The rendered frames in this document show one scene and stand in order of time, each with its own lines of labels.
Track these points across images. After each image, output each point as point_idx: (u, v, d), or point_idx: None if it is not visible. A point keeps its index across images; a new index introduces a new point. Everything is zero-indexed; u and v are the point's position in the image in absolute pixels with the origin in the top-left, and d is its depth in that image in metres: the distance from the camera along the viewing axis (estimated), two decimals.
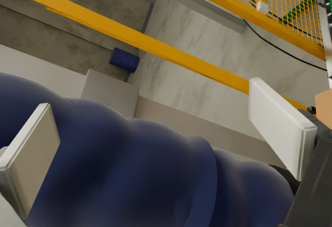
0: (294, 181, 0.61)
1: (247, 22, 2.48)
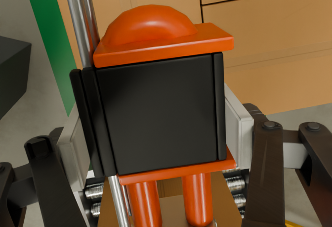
0: None
1: None
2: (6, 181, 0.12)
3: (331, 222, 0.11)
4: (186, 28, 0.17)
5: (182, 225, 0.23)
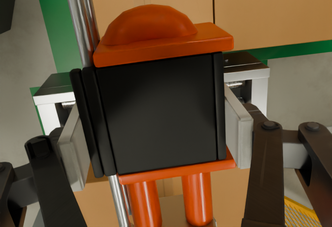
0: None
1: None
2: (6, 181, 0.12)
3: (331, 222, 0.11)
4: (186, 28, 0.17)
5: (182, 224, 0.23)
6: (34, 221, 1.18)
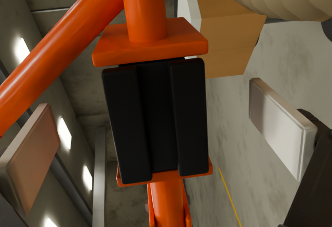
0: None
1: None
2: None
3: None
4: None
5: None
6: None
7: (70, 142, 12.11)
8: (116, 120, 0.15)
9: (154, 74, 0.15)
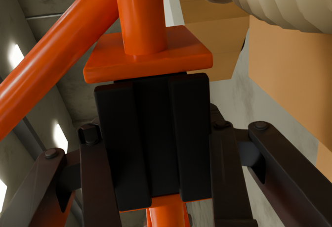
0: None
1: None
2: (57, 166, 0.13)
3: (291, 216, 0.11)
4: None
5: None
6: None
7: (66, 148, 12.04)
8: (110, 143, 0.14)
9: (153, 91, 0.14)
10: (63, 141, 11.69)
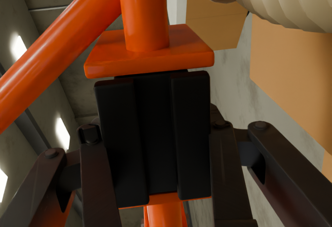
0: None
1: None
2: (57, 166, 0.13)
3: (290, 216, 0.11)
4: None
5: None
6: None
7: (68, 142, 12.00)
8: (109, 139, 0.14)
9: (153, 88, 0.14)
10: (65, 135, 11.64)
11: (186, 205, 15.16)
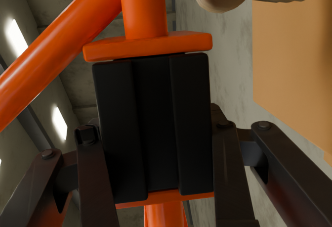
0: None
1: None
2: (54, 167, 0.13)
3: (293, 216, 0.11)
4: None
5: None
6: None
7: None
8: (106, 122, 0.13)
9: (152, 71, 0.14)
10: (62, 125, 11.45)
11: None
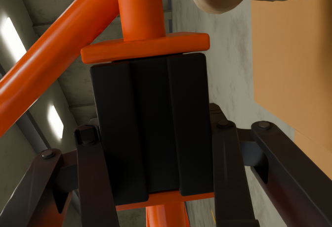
0: None
1: None
2: (54, 167, 0.13)
3: (293, 216, 0.11)
4: None
5: None
6: None
7: (62, 131, 11.78)
8: (105, 124, 0.13)
9: (150, 72, 0.14)
10: (58, 124, 11.43)
11: None
